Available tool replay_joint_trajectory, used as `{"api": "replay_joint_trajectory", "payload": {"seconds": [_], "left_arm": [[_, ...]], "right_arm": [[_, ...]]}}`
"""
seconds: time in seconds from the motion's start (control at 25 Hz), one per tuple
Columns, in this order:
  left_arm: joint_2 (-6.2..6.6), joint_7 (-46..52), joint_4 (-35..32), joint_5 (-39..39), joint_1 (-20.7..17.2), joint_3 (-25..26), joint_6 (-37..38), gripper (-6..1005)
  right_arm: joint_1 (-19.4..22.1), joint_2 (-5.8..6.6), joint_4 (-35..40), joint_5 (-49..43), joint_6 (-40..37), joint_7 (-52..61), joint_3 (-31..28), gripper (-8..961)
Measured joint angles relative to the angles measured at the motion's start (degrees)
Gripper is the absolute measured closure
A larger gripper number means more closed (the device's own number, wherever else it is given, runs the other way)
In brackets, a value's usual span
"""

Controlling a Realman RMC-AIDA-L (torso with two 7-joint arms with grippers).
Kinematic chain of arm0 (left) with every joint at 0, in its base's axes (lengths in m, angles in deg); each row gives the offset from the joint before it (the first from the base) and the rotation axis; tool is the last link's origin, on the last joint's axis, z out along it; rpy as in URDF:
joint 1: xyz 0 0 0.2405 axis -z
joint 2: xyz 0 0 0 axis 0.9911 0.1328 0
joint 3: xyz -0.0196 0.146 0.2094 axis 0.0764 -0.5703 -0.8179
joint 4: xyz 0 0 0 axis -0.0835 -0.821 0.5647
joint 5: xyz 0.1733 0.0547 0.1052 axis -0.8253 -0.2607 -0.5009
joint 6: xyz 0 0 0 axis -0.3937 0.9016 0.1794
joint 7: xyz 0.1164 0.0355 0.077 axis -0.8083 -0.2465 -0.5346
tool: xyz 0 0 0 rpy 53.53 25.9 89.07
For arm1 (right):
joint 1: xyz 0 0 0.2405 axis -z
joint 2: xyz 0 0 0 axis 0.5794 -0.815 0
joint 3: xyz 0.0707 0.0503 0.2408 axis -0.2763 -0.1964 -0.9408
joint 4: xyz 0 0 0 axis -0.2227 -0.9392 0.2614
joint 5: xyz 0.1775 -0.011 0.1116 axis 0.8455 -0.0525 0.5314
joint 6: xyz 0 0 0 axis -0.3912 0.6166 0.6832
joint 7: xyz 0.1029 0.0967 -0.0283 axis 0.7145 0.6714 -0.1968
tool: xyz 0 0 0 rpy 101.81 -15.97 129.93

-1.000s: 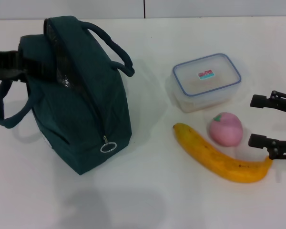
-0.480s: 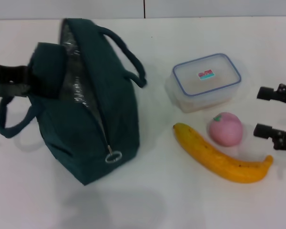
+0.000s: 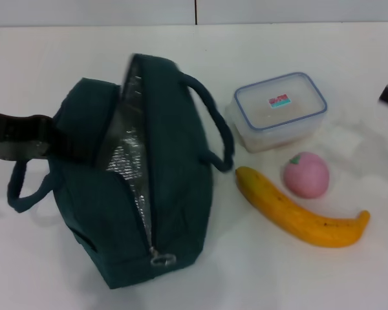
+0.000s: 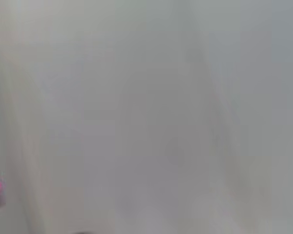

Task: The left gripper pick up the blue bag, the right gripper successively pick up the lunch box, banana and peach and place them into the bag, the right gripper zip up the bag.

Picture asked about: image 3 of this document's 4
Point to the yellow banana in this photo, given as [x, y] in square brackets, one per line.
[294, 216]

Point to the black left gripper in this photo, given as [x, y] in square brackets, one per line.
[16, 132]

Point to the pink toy peach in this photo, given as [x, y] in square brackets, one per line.
[305, 176]

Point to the dark teal insulated lunch bag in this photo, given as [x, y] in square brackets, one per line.
[174, 181]

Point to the clear plastic food container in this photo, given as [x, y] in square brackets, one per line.
[278, 113]

